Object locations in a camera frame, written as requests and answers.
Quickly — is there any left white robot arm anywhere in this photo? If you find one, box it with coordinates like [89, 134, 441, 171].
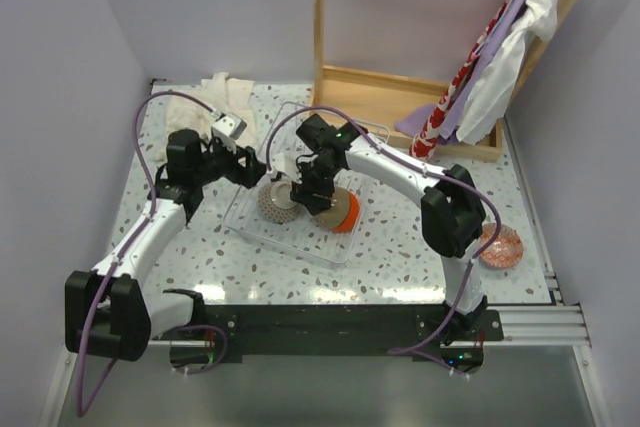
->
[64, 129, 267, 361]

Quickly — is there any orange bowl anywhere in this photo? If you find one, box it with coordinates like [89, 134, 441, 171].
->
[331, 191, 360, 233]

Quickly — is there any lilac cloth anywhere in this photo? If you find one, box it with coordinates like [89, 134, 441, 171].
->
[394, 0, 525, 145]

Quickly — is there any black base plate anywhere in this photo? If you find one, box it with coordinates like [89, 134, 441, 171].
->
[159, 304, 504, 373]

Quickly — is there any wooden tray stand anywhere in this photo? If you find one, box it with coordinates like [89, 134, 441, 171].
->
[309, 0, 578, 162]

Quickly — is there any black glossy bowl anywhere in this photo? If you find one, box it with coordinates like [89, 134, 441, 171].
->
[314, 187, 351, 231]

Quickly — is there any brown patterned bowl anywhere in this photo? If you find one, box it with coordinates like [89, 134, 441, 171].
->
[258, 181, 300, 225]

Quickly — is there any red white patterned bowl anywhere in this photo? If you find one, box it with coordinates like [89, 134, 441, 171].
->
[480, 224, 524, 270]

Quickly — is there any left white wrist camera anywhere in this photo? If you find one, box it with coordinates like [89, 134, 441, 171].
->
[211, 113, 247, 141]

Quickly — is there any red white patterned cloth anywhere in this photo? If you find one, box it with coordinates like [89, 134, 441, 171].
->
[395, 0, 525, 159]

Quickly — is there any cream crumpled cloth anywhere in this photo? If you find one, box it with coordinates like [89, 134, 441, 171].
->
[165, 72, 258, 148]

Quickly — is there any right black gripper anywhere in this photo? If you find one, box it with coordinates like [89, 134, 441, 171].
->
[291, 157, 342, 215]

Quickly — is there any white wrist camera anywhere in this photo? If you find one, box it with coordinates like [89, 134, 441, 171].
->
[269, 152, 301, 183]
[211, 113, 247, 141]

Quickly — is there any white hanging cloth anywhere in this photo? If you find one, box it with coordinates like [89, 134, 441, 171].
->
[456, 0, 558, 144]

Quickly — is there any white wire dish rack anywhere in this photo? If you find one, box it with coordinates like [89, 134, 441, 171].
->
[225, 102, 389, 267]

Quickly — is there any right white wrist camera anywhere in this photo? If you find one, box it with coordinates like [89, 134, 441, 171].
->
[269, 152, 301, 183]

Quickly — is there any aluminium rail frame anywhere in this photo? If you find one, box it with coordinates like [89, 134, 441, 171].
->
[40, 270, 611, 426]

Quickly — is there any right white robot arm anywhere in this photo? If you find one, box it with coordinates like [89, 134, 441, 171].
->
[290, 114, 486, 340]

